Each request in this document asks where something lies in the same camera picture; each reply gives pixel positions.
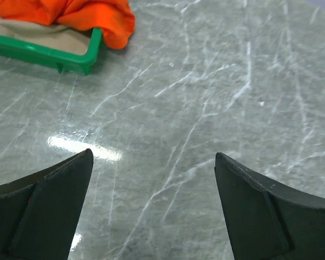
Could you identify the green plastic tray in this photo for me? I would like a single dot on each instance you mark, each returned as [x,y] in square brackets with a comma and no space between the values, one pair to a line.
[50,57]

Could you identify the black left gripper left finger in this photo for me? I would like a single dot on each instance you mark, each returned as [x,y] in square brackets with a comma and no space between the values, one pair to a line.
[39,213]

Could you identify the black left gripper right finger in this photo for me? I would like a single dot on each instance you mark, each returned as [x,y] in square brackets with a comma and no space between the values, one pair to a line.
[266,219]

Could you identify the beige t-shirt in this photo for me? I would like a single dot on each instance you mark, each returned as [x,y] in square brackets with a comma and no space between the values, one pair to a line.
[57,37]

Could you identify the orange t-shirt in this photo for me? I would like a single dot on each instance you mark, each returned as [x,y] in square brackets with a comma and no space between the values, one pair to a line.
[115,18]

